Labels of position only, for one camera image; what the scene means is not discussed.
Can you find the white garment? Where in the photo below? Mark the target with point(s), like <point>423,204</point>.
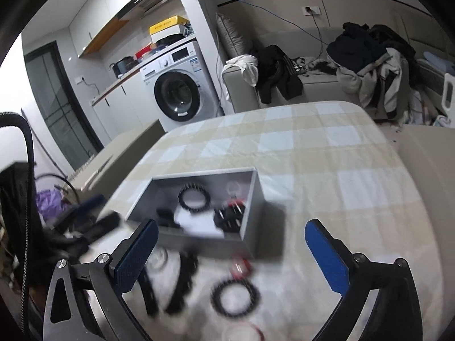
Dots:
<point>248,65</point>

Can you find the beige sofa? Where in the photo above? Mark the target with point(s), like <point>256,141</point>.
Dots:
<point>320,88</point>

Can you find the dark glass door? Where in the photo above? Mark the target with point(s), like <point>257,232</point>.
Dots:
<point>57,106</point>

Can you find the purple bag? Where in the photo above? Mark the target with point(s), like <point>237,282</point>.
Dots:
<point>51,202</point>

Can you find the black garment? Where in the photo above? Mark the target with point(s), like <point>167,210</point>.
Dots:
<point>275,71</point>

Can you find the grey cushion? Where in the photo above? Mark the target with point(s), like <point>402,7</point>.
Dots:
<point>233,35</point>

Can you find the wall socket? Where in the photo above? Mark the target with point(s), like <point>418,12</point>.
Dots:
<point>311,10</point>

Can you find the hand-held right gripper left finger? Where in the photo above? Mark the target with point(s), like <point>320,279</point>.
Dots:
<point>137,255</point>

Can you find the white paper sheet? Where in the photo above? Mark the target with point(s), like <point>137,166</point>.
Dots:
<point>199,228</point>

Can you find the kitchen counter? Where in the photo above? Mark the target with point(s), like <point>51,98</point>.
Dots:
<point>113,85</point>

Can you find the yellow box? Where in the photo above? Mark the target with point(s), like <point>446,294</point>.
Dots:
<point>167,25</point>

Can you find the range hood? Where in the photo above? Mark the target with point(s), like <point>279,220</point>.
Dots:
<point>149,0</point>

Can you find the grey jewelry box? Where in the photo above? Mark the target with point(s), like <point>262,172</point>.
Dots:
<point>248,216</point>

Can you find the red box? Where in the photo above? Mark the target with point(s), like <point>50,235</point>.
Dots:
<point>145,51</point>

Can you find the white washing machine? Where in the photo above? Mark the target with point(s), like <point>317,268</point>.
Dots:
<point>177,88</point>

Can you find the pile of clothes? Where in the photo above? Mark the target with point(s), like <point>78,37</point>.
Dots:
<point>373,64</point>

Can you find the red and white bangle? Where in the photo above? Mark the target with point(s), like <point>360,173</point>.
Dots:
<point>245,332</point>

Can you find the beige stool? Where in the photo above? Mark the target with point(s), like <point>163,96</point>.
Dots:
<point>121,152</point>

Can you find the black cooking pot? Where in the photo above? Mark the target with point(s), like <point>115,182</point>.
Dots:
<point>124,66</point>

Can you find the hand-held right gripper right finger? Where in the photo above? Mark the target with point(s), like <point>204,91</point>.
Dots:
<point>327,259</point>

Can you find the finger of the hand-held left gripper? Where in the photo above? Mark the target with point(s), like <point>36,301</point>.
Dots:
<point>103,223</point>
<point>89,201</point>

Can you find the small black clip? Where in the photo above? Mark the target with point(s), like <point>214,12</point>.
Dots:
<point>165,216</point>

